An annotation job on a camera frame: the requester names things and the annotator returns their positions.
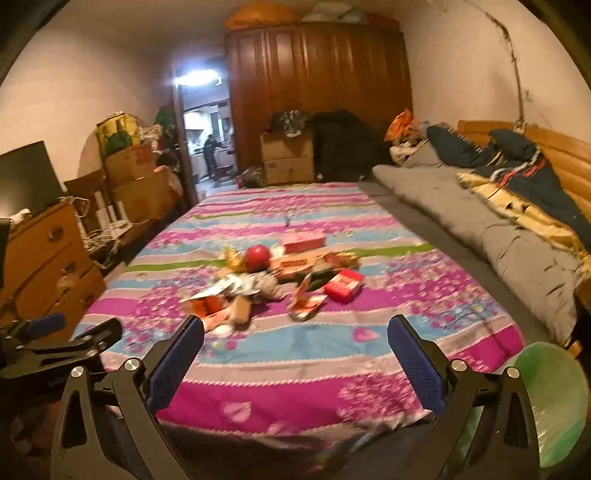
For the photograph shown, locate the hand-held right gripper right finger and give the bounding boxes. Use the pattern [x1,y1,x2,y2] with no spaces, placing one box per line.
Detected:
[387,315,541,480]

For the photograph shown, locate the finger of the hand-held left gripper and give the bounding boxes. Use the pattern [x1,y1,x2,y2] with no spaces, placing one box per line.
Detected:
[0,313,66,354]
[0,318,123,381]

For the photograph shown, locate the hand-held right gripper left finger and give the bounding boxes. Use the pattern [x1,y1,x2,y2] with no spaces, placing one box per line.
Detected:
[50,315,205,480]

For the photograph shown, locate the orange carton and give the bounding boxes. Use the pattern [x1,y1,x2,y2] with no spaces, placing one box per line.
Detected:
[185,295,232,324]

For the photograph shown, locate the white paper carton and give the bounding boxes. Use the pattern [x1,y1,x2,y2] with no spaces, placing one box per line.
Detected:
[182,274,241,303]

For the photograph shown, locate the red box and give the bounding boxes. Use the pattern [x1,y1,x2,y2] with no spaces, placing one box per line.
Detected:
[324,269,364,304]

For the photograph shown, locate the orange white torn wrapper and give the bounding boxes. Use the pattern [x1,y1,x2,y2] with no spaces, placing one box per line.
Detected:
[288,281,329,321]

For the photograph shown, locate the green plastic bin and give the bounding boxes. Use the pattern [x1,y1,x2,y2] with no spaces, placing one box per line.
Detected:
[455,340,585,469]

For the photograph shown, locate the wooden dresser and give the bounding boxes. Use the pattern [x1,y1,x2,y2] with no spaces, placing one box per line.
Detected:
[0,200,108,333]

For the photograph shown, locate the black television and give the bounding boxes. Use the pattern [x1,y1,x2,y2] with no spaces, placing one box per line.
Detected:
[0,141,65,217]

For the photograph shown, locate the tan paper roll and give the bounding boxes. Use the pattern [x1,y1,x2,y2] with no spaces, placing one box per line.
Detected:
[228,295,254,328]

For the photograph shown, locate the striped floral bedsheet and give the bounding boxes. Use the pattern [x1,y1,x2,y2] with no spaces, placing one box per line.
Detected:
[74,181,527,437]

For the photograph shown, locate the silver wrapper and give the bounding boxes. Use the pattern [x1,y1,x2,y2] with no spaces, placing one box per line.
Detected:
[231,273,264,296]

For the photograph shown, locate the white tubes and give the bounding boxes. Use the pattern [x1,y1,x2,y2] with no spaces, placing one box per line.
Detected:
[95,191,132,232]

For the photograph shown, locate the yellow wrapper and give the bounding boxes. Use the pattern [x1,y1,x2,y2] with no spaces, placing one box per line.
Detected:
[222,247,247,273]

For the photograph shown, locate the green wrapper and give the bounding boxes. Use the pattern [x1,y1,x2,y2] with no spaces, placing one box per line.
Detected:
[295,265,340,291]

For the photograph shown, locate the dark grey mattress sheet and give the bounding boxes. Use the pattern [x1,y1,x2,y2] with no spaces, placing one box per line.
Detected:
[355,180,555,352]

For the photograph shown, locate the large cardboard box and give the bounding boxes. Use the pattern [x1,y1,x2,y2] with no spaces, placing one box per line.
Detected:
[111,171,176,222]

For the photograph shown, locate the grey quilt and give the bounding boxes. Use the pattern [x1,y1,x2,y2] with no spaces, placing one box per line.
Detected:
[372,138,585,344]

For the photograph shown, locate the green yellow box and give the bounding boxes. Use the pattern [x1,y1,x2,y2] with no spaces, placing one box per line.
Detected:
[96,112,139,155]

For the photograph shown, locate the pink box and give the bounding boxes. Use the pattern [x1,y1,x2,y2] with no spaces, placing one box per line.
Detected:
[281,231,326,254]

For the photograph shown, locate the yellow patterned blanket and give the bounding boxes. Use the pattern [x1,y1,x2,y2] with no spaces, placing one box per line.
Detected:
[457,171,591,264]

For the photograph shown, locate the green bag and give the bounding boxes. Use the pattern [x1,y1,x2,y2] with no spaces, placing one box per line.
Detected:
[154,106,178,153]

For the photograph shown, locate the white cloth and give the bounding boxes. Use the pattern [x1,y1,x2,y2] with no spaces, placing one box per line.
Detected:
[390,138,428,164]

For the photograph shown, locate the black clothes pile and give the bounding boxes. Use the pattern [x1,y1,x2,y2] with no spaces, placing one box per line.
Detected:
[313,109,393,182]

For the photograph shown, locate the navy patterned blanket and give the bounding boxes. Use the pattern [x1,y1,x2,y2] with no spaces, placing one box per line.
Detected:
[427,122,591,254]

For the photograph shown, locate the orange plastic bag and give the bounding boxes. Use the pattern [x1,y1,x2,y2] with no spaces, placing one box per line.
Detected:
[385,108,423,141]

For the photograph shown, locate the ceiling light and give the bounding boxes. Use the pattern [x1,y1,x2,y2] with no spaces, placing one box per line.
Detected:
[174,68,221,88]

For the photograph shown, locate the camouflage bag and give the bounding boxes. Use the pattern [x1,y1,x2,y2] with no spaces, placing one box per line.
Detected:
[270,111,315,138]

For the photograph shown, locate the wooden wardrobe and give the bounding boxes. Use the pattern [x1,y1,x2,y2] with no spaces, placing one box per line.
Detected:
[225,21,414,183]

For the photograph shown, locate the orange bundle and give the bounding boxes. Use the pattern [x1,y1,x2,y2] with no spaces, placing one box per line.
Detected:
[226,1,296,29]

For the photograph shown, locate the grey bundle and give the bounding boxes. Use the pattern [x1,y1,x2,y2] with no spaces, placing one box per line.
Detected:
[300,1,370,24]

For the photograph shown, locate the tangled white cables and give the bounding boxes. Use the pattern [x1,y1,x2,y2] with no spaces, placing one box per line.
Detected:
[60,196,125,268]

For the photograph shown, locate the wall cable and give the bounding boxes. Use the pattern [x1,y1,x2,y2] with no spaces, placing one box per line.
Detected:
[480,2,529,134]

